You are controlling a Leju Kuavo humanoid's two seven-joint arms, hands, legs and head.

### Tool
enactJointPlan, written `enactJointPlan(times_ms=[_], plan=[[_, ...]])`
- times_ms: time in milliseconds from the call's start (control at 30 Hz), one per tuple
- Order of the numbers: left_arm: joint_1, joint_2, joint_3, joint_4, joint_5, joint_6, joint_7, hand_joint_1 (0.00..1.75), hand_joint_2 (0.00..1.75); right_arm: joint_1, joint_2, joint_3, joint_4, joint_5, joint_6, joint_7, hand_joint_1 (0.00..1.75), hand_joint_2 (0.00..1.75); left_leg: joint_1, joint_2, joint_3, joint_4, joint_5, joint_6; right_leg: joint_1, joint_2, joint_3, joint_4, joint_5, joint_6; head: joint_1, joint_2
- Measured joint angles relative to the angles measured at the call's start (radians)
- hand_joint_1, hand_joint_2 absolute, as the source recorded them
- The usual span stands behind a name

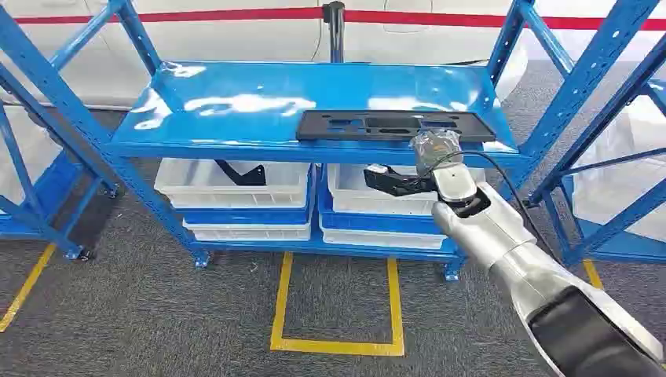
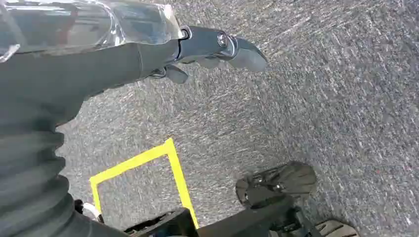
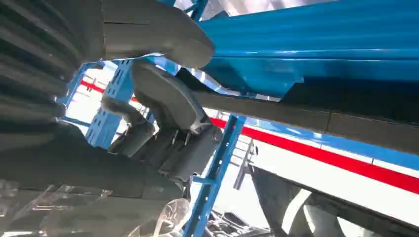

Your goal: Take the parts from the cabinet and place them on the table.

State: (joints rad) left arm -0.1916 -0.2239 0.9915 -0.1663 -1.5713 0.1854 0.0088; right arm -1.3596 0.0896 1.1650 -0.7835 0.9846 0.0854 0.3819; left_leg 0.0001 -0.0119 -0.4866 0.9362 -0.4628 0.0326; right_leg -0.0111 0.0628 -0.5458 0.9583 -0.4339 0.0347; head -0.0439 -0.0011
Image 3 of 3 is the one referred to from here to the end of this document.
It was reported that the dark grey felt table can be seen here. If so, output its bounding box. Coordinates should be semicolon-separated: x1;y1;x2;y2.
191;90;419;156

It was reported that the black cable bundle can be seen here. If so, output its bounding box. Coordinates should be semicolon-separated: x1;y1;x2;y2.
204;211;274;237

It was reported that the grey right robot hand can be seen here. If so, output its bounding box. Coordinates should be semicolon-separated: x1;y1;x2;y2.
0;0;224;237

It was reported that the ribbed grey right arm sleeve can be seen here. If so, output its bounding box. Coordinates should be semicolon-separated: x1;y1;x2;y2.
0;0;84;155

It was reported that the grey metal bracket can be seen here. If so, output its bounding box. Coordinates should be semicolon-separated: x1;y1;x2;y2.
233;140;259;191

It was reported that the dark grey angled support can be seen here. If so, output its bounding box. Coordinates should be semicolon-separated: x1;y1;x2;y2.
250;166;419;237

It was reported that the large blue metal conveyor frame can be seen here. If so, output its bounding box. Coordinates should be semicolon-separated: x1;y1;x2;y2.
157;0;419;99

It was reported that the clear plastic film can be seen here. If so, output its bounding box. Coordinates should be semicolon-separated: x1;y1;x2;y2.
0;181;194;237

